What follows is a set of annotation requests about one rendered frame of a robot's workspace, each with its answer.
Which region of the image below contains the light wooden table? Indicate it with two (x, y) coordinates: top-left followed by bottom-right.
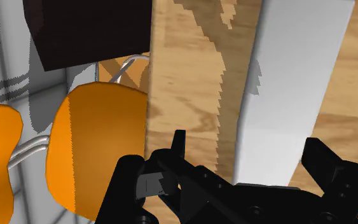
(141, 0), (358, 224)

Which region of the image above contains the orange chair with metal frame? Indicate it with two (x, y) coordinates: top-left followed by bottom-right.
(0, 54), (150, 224)

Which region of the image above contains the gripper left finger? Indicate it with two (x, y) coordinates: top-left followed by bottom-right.
(95, 129), (238, 224)

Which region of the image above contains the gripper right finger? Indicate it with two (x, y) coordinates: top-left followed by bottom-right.
(301, 137), (358, 224)

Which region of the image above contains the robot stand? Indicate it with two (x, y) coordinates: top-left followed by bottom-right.
(23, 0), (153, 73)

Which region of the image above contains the long white flat block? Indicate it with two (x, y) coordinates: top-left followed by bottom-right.
(232, 0), (356, 187)

